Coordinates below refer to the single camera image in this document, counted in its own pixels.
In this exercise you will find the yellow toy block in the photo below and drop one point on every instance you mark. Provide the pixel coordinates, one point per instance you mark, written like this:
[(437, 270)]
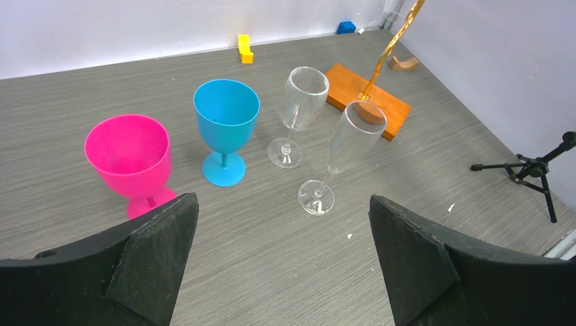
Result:
[(245, 53)]

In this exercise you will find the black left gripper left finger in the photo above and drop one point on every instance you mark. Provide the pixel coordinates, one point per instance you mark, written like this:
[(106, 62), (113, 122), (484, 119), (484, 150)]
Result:
[(129, 274)]

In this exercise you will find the curved wooden block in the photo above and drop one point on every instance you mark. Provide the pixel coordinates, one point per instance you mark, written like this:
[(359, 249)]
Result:
[(406, 65)]

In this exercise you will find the blue wine glass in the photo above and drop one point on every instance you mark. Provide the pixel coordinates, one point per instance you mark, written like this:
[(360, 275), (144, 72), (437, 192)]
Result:
[(226, 112)]

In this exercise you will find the gold wire glass rack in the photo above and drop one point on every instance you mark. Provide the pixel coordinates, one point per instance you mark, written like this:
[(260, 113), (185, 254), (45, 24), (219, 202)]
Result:
[(345, 86)]

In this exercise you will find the aluminium frame rail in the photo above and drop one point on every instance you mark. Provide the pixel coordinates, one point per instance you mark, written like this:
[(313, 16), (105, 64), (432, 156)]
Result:
[(564, 248)]

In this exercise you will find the pink wine glass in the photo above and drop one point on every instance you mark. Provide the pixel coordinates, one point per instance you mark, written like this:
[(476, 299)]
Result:
[(131, 153)]

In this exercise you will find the black mini tripod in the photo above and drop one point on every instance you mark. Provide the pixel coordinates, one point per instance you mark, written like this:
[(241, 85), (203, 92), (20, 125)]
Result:
[(535, 168)]

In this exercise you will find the clear wine glass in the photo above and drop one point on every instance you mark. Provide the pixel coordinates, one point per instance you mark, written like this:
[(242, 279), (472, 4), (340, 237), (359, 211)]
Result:
[(306, 91)]

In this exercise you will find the small blue cube block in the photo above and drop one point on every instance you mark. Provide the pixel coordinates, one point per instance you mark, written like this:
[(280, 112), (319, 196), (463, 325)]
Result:
[(346, 27)]

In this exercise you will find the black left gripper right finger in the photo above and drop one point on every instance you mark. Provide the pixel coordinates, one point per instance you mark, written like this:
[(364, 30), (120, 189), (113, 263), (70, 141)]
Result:
[(435, 275)]

